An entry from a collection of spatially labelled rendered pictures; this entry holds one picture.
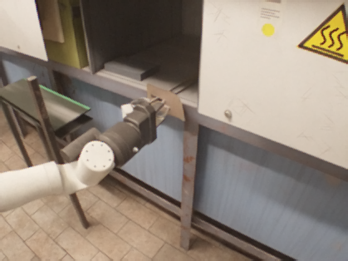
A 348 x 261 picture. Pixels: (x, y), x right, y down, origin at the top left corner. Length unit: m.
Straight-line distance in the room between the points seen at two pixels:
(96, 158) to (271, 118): 0.34
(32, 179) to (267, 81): 0.46
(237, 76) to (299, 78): 0.11
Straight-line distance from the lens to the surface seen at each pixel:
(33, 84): 0.96
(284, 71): 0.46
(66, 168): 0.60
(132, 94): 0.88
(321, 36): 0.44
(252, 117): 0.52
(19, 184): 0.51
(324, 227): 0.94
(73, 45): 1.04
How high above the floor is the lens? 1.24
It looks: 37 degrees down
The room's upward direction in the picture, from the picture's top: straight up
